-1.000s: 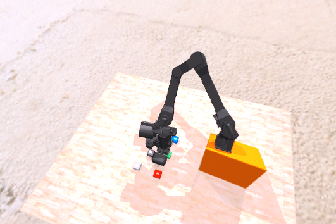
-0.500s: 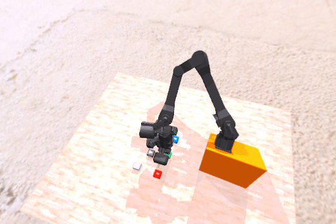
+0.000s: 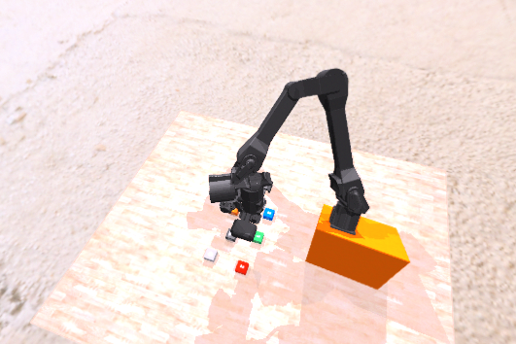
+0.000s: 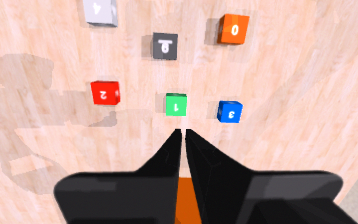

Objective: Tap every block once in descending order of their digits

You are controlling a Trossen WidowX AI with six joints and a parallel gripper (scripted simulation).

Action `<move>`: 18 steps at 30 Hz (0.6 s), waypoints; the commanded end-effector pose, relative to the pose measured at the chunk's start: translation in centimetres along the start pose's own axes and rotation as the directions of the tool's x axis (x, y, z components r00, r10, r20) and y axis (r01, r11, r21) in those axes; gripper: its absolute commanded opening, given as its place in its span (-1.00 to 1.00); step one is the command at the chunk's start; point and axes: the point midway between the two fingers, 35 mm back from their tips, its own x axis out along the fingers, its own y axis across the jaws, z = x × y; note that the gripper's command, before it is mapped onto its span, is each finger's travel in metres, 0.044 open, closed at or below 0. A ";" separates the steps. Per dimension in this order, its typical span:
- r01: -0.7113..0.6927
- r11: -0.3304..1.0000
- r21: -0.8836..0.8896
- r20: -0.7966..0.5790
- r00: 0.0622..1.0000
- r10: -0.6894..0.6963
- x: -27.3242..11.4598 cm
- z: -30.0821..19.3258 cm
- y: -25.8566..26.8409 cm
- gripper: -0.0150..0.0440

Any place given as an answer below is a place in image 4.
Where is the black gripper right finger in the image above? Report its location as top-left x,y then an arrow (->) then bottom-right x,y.
185,129 -> 344,224

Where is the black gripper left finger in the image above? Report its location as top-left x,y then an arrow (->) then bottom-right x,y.
53,128 -> 182,224

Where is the green block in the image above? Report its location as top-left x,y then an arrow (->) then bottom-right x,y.
166,93 -> 187,116

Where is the blue block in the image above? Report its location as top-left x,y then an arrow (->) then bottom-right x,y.
217,101 -> 243,123

